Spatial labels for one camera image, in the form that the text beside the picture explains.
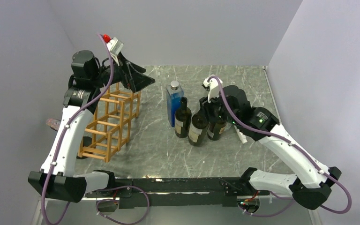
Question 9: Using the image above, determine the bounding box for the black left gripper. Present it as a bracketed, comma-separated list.
[91, 51, 155, 93]

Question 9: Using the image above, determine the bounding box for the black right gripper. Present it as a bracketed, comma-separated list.
[197, 89, 240, 126]

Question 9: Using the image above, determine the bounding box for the dark green wine bottle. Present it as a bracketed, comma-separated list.
[188, 106, 209, 146]

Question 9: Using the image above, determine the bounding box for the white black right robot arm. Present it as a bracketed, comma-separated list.
[200, 84, 342, 210]

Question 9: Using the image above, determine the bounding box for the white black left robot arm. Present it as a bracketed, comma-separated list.
[28, 50, 155, 203]

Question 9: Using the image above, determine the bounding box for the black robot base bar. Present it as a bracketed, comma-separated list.
[86, 177, 269, 209]

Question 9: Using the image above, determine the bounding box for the green wine bottle gold neck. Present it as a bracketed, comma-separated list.
[207, 116, 226, 141]

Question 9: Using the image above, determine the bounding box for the blue square glass bottle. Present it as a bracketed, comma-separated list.
[166, 80, 184, 127]

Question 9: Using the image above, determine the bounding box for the wooden wine rack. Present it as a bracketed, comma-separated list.
[76, 83, 142, 163]

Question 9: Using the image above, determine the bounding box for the grey microphone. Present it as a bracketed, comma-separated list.
[46, 118, 61, 131]

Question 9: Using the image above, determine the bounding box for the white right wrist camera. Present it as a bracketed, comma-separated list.
[202, 75, 223, 103]

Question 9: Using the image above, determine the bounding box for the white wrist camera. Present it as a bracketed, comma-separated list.
[202, 75, 223, 103]
[106, 37, 124, 66]

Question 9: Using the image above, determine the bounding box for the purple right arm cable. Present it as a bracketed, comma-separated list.
[209, 75, 353, 218]

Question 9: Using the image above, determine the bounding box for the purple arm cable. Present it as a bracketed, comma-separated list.
[209, 75, 353, 218]
[41, 33, 150, 225]

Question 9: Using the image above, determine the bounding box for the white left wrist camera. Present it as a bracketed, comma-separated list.
[106, 37, 124, 66]

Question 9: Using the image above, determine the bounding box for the aluminium table edge rail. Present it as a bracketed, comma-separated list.
[262, 66, 282, 122]

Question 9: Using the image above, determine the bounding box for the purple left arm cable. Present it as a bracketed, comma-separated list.
[41, 33, 150, 225]

